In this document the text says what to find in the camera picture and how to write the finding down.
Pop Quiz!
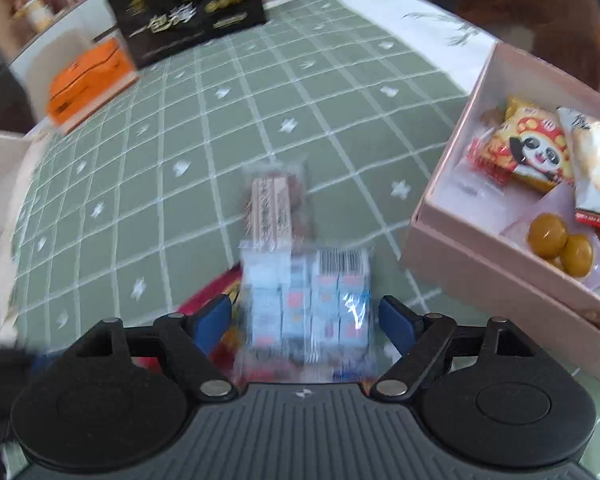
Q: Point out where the black plum bag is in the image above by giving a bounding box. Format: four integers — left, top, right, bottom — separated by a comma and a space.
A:
107, 0, 268, 68

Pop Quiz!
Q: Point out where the orange box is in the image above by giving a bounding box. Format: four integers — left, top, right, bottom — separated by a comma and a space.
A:
47, 40, 141, 133

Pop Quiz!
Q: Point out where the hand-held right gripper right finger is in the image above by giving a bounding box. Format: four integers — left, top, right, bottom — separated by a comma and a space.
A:
371, 296, 531, 401

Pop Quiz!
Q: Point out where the clear bag of blue-white candies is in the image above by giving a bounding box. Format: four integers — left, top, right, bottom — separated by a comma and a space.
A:
231, 242, 381, 386

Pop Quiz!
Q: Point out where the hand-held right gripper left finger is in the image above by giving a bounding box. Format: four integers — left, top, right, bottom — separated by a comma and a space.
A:
75, 294, 238, 401

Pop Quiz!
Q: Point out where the small red striped packet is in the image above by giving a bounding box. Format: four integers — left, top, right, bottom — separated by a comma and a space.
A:
466, 136, 513, 187

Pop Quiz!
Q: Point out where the yellow panda snack packet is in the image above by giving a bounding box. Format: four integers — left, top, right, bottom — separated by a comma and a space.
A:
481, 96, 576, 195

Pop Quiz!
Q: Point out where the green checked tablecloth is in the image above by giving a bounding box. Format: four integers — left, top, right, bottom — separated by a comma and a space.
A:
0, 0, 600, 480

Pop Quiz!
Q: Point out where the white cloth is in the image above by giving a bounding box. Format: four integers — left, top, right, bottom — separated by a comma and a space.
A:
0, 130, 46, 341

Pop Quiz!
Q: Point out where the clear packet of golden balls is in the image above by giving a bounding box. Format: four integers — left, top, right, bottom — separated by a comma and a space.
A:
500, 195, 600, 293

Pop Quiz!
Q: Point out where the pink cardboard box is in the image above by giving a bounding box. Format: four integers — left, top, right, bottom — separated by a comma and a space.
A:
401, 41, 600, 388

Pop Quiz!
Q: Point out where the clear packet with brown sticks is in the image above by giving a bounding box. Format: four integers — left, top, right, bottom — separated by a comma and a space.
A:
241, 157, 310, 256

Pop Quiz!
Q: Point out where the wooden wall shelf unit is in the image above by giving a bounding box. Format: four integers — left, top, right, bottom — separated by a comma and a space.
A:
0, 0, 156, 76

